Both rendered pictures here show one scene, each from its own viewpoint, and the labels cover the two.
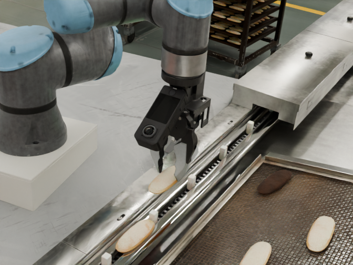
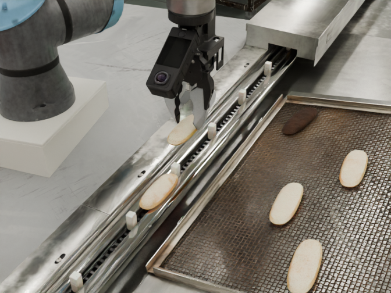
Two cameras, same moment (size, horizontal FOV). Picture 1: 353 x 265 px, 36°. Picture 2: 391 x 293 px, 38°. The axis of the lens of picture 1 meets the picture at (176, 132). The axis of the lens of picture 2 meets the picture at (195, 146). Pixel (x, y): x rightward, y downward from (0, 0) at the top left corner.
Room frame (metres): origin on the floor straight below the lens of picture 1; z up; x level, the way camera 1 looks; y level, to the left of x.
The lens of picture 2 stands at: (0.02, 0.00, 1.49)
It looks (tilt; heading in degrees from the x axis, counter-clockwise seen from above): 37 degrees down; 359
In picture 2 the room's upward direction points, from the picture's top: 1 degrees counter-clockwise
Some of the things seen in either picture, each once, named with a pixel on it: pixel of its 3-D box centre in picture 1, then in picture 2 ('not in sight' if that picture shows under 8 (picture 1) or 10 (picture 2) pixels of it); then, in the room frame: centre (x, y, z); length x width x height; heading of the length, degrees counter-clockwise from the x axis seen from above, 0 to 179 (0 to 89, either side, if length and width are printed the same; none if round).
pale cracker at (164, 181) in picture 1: (166, 177); (185, 127); (0.82, 0.01, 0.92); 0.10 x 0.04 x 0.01; 151
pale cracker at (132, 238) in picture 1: (135, 234); (159, 189); (0.74, 0.06, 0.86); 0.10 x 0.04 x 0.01; 150
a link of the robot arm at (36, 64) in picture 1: (27, 64); (22, 21); (0.99, 0.31, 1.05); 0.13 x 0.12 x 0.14; 132
